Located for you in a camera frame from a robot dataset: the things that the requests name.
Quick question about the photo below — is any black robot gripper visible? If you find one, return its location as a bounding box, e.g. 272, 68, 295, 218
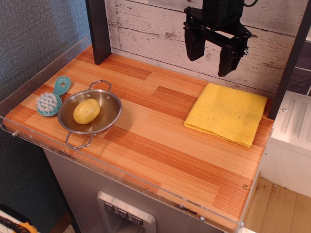
184, 0, 251, 77

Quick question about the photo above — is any yellow potato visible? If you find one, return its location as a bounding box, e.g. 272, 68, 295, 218
73, 99, 101, 124

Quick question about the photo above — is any stainless steel two-handled pot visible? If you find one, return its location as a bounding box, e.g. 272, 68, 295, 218
57, 80, 122, 150

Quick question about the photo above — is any yellow folded cloth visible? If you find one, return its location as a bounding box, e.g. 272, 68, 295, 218
184, 83, 268, 148

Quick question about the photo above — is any white side cabinet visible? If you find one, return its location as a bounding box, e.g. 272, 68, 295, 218
259, 91, 311, 197

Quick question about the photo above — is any teal dish brush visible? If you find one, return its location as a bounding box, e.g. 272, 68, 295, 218
36, 76, 71, 117

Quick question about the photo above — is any clear acrylic table guard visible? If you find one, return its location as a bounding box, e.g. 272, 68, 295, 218
0, 48, 273, 233

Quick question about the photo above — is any silver cabinet control panel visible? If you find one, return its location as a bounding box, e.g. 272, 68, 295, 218
97, 191, 156, 233

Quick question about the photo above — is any dark right frame post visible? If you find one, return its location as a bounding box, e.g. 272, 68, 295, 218
268, 0, 311, 120

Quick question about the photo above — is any dark frame post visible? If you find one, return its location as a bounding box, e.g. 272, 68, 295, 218
86, 0, 111, 65
268, 0, 311, 120

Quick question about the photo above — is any dark left frame post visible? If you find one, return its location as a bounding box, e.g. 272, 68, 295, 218
86, 0, 111, 65

